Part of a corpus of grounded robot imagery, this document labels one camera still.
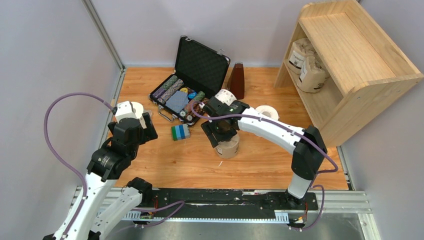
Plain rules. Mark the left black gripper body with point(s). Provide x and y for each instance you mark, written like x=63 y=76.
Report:
x=146 y=134

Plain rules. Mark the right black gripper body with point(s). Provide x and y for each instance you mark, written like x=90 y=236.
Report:
x=222 y=133

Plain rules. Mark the patterned paper roll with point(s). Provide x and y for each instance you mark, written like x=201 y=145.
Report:
x=225 y=96
x=268 y=111

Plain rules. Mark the brown roll front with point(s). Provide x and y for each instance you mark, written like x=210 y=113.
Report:
x=313 y=75

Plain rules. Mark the brown roll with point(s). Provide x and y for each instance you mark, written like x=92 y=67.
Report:
x=228 y=149
x=313 y=75
x=300 y=49

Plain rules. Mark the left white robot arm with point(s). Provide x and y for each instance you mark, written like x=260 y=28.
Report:
x=84 y=221

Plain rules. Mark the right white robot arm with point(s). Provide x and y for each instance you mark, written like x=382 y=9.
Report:
x=306 y=145

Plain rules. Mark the wooden shelf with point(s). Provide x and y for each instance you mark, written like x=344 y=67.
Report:
x=368 y=71

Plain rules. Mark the white toilet paper roll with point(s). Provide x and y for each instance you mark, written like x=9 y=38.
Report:
x=139 y=110

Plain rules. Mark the green blue block toy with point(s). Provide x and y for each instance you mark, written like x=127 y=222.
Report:
x=180 y=132

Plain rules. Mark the patterned paper roll lying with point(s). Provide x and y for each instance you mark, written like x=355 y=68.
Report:
x=225 y=96

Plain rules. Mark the brown metronome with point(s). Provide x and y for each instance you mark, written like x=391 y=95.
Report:
x=236 y=81

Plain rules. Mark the black poker chip case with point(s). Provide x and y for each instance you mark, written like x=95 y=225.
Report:
x=200 y=68

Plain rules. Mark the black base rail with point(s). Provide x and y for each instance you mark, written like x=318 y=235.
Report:
x=226 y=203

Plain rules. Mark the aluminium frame post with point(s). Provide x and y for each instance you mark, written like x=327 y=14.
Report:
x=94 y=15

